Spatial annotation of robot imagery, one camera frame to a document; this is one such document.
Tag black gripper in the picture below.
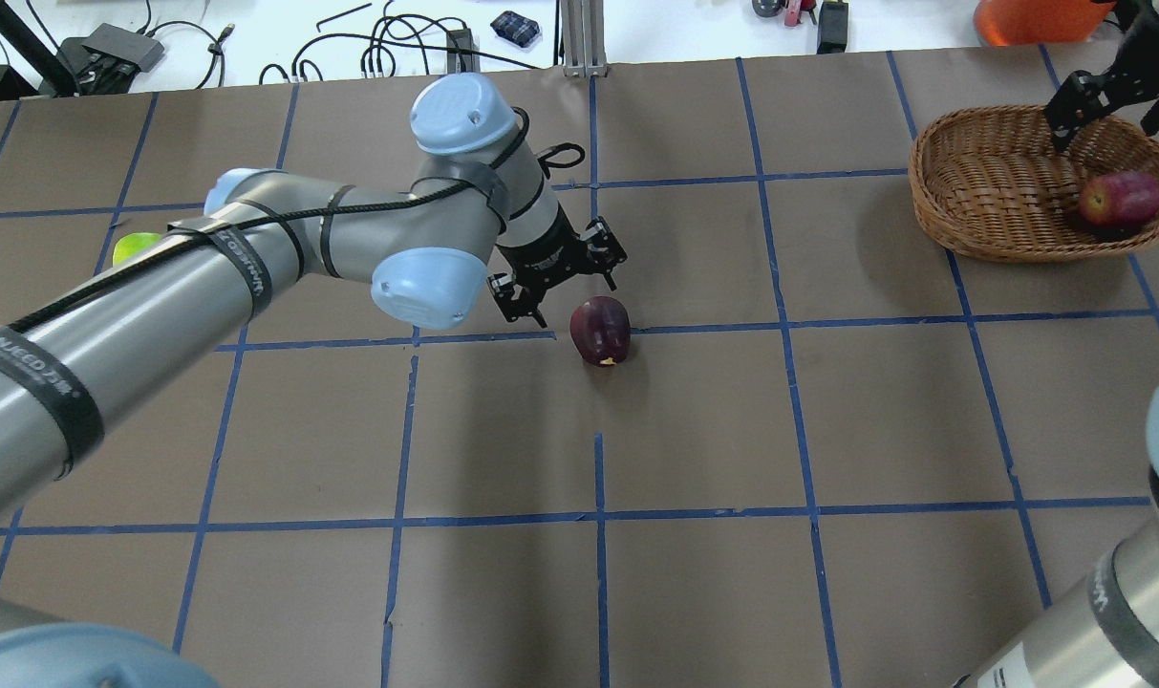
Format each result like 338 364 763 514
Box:
1043 10 1159 153
487 215 628 328

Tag dark red apple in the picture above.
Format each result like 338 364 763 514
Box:
569 295 632 369

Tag red yellow apple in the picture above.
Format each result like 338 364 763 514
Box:
1078 171 1159 229

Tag green apple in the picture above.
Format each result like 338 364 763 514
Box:
111 230 163 268

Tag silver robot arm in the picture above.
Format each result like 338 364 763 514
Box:
0 73 627 526
910 1 1159 687

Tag wicker basket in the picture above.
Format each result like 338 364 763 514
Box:
907 105 1159 263

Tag orange object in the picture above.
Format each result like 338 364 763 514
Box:
974 1 1116 47

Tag grey usb hub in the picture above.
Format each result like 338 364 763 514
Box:
56 23 165 96

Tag black monitor stand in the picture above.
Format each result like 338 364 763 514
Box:
0 1 81 97

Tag aluminium frame post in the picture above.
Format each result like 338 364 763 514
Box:
557 0 608 78

